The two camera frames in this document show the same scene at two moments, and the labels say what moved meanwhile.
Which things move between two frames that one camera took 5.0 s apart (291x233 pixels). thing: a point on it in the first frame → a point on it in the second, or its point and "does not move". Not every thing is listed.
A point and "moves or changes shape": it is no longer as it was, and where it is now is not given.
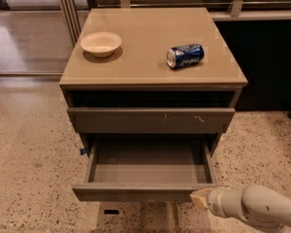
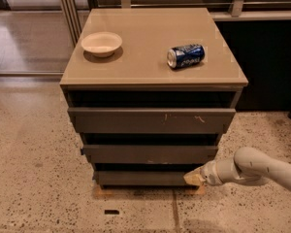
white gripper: [215, 200] → [210, 173]
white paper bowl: [101, 44] does not move
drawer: [145, 171] moves or changes shape
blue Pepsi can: [184, 55] does not move
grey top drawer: [149, 120] does not move
